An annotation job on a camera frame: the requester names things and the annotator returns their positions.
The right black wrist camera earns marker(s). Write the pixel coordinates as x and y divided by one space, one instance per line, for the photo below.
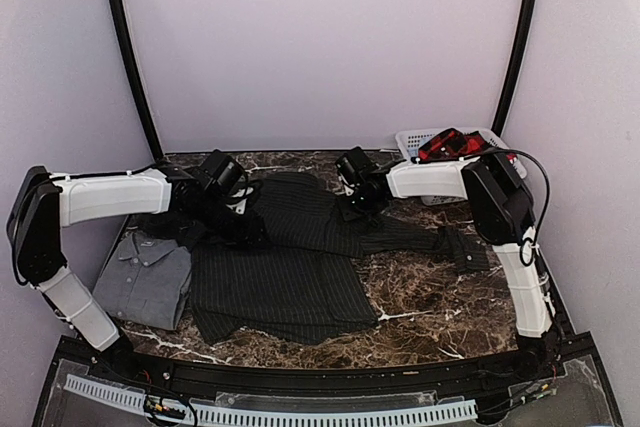
354 166

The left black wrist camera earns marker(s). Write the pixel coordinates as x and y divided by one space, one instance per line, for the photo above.
219 173

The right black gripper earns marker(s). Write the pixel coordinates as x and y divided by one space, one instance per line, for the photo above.
349 214

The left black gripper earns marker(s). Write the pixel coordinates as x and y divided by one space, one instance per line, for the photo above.
247 234

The red black plaid shirt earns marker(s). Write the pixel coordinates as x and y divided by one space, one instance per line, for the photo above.
451 144

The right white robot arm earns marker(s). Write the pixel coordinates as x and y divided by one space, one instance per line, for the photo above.
502 208

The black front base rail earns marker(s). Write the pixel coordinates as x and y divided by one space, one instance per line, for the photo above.
487 376

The left black frame post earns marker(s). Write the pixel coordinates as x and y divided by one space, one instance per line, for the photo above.
134 79

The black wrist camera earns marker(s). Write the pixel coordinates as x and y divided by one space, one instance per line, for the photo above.
354 166
219 173

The white slotted cable duct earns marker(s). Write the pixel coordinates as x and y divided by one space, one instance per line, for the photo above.
232 409

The folded grey shirt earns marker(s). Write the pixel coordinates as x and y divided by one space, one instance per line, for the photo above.
146 281

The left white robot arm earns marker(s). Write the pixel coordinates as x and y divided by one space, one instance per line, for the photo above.
48 202

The white plastic laundry basket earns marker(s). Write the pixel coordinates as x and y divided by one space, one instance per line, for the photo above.
434 183

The black pinstriped long sleeve shirt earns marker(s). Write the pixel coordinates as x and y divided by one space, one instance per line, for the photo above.
302 287

